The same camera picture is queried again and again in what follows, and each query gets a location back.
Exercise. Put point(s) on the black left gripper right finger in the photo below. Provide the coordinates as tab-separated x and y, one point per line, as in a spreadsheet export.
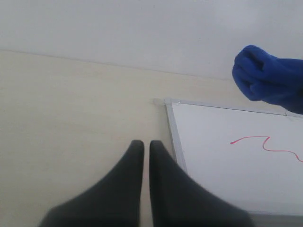
178	201

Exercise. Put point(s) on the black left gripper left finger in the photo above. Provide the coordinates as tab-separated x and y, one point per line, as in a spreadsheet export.
114	201

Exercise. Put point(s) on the white aluminium-framed whiteboard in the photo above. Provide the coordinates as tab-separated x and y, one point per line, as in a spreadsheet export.
251	158

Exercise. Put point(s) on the blue cloth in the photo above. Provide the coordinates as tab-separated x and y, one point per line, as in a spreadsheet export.
261	76

